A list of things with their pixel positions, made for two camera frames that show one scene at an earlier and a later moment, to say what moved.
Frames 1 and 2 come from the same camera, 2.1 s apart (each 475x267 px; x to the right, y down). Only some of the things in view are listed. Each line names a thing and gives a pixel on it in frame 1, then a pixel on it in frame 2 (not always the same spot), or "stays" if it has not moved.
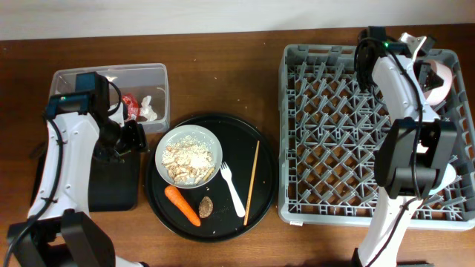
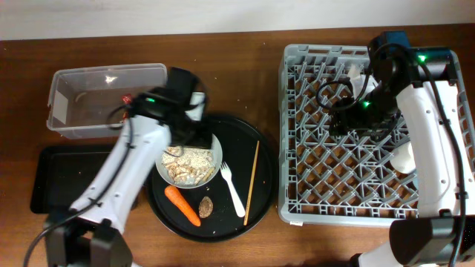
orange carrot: x=177 y=198 stays
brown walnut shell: x=205 y=207 stays
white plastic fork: x=239 y=205 stays
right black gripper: x=421 y=69 -> x=344 y=119
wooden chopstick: x=251 y=185 stays
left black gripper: x=137 y=136 -> x=203 y=137
